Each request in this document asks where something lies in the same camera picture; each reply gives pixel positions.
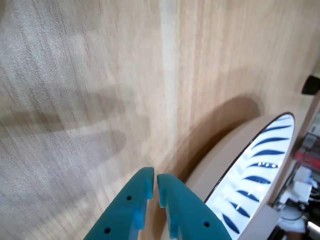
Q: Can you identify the white plate with blue strokes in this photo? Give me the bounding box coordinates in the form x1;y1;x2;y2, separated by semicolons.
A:
186;112;297;240

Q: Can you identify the white power adapter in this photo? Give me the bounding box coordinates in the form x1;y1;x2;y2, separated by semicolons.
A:
281;178;314;205

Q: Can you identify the small black object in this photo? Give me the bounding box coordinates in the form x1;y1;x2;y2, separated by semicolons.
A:
301;74;320;95

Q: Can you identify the red box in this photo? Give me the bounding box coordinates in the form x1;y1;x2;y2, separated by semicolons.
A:
293;147;320;169

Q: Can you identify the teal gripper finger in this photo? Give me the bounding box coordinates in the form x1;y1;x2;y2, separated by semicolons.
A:
83;166;155;240
156;173;233;240

